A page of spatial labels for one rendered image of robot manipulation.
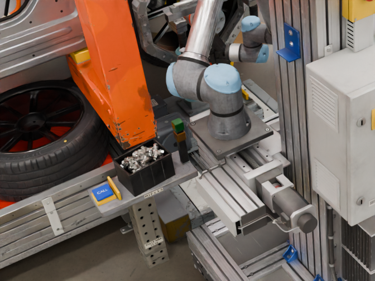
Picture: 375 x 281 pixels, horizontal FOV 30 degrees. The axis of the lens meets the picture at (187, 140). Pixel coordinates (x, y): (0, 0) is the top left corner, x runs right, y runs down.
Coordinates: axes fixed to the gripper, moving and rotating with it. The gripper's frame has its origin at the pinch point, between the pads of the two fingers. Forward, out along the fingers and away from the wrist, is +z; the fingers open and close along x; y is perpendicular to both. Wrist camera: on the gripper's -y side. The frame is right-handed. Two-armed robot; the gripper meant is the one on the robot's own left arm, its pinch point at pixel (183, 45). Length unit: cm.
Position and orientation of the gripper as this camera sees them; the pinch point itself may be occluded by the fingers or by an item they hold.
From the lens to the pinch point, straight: 292.9
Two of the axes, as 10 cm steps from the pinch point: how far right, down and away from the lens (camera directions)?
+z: -9.4, -0.9, 3.4
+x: 3.2, -6.2, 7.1
